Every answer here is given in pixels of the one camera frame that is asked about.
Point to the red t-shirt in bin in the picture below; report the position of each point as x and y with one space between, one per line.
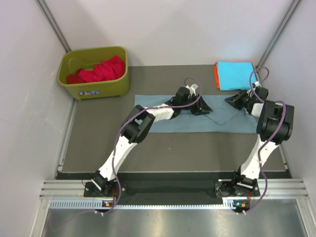
107 70

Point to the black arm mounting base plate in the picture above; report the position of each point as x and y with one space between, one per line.
210 185

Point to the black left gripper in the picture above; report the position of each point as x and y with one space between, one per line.
200 105

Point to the grey-blue t-shirt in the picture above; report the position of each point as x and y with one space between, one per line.
223 118

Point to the aluminium corner post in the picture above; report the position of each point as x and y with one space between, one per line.
53 24
294 5

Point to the folded orange t-shirt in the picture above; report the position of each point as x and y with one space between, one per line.
216 76

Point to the slotted grey cable duct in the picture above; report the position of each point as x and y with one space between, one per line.
100 204

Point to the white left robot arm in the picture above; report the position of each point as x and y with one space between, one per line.
137 125

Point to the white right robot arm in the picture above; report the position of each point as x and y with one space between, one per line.
275 125

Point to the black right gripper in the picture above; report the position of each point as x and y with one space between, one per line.
234 100

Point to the aluminium left corner post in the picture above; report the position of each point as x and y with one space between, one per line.
53 24

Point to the olive green plastic bin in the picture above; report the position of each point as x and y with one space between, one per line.
86 58

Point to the aluminium right corner post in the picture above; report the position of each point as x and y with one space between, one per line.
294 5

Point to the aluminium front frame rail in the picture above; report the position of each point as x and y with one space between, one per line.
276 189

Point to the folded cyan t-shirt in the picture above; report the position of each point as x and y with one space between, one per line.
233 75

